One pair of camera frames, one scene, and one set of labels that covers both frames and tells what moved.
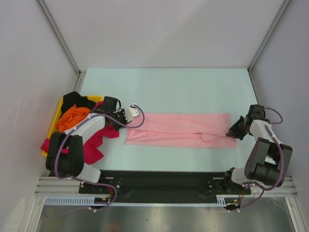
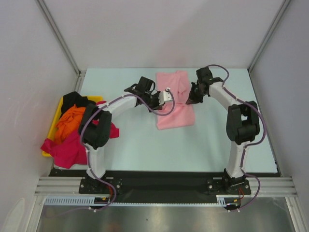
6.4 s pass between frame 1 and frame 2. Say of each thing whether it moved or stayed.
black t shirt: stayed
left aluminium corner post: stayed
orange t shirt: stayed
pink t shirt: moved
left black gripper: moved
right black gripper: moved
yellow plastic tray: stayed
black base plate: stayed
